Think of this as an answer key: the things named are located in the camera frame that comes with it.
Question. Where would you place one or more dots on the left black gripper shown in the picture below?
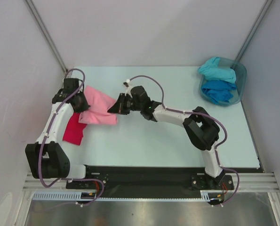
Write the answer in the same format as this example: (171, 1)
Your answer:
(84, 106)

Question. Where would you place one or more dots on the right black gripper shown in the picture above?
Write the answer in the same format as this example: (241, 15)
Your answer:
(123, 103)

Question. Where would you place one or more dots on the pink t shirt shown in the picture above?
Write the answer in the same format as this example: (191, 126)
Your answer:
(97, 113)

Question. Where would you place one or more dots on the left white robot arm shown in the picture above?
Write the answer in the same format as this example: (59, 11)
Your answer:
(48, 157)

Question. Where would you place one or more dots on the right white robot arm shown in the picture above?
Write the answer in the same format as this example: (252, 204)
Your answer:
(202, 131)

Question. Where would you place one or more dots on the red folded t shirt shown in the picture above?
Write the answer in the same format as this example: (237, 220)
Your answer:
(74, 130)

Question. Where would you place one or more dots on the light blue t shirt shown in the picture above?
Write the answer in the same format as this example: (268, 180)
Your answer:
(212, 72)

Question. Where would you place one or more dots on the dark blue t shirt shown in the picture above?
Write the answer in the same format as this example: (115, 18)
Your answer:
(218, 91)

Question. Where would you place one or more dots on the teal plastic bin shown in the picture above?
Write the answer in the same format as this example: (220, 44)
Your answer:
(241, 75)

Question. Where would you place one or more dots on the left aluminium frame post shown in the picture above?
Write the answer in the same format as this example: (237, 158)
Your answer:
(45, 33)

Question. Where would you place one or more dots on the aluminium frame post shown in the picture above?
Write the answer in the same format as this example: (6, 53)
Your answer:
(253, 30)
(45, 33)

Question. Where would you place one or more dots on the right aluminium frame post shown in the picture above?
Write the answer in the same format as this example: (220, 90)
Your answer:
(253, 30)

